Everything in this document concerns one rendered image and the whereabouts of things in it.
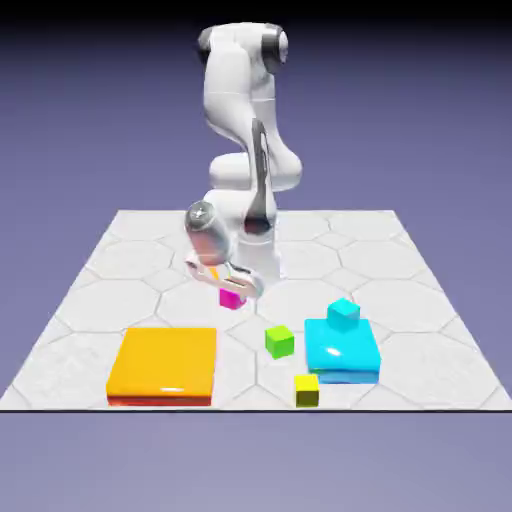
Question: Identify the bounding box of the small green cube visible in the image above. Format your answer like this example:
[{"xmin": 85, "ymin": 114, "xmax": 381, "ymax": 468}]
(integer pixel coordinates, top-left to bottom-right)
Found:
[{"xmin": 264, "ymin": 324, "xmax": 296, "ymax": 360}]

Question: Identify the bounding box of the small magenta cube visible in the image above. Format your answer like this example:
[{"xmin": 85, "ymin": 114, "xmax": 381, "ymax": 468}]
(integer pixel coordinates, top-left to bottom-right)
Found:
[{"xmin": 218, "ymin": 288, "xmax": 248, "ymax": 311}]

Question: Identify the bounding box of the large cyan box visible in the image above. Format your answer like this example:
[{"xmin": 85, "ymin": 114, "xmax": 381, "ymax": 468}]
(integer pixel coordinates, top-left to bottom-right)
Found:
[{"xmin": 303, "ymin": 316, "xmax": 382, "ymax": 386}]

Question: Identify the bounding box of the large orange box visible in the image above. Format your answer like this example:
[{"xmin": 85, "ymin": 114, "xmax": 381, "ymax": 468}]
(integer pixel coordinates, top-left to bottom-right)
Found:
[{"xmin": 105, "ymin": 326, "xmax": 218, "ymax": 408}]

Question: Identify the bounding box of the small yellow cube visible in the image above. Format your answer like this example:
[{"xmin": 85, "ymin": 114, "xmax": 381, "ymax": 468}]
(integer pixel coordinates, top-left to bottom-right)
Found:
[{"xmin": 294, "ymin": 374, "xmax": 321, "ymax": 409}]

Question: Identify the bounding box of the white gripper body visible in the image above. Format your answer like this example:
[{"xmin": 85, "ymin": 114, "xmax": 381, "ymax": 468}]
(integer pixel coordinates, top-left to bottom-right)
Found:
[{"xmin": 184, "ymin": 258, "xmax": 266, "ymax": 300}]

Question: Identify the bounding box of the small cyan cube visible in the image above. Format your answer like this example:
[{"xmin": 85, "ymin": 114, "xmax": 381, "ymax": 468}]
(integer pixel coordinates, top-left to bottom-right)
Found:
[{"xmin": 326, "ymin": 297, "xmax": 362, "ymax": 334}]

